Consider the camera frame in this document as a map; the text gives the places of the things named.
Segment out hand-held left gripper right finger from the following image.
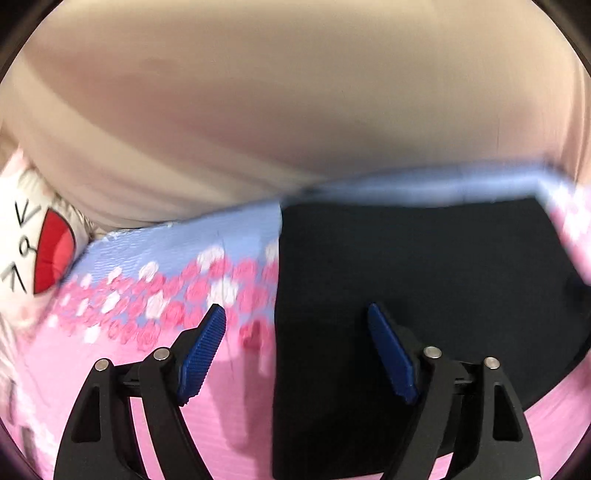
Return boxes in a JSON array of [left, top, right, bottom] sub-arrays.
[[367, 303, 542, 480]]

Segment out pink floral printed blanket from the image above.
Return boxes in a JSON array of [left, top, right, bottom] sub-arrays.
[[9, 164, 591, 480]]

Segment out black pants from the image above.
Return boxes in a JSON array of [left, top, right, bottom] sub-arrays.
[[271, 196, 591, 468]]

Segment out white cartoon face pillow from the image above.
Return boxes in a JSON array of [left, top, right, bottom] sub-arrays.
[[0, 148, 90, 330]]

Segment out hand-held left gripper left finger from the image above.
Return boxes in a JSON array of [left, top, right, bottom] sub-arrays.
[[54, 304, 227, 480]]

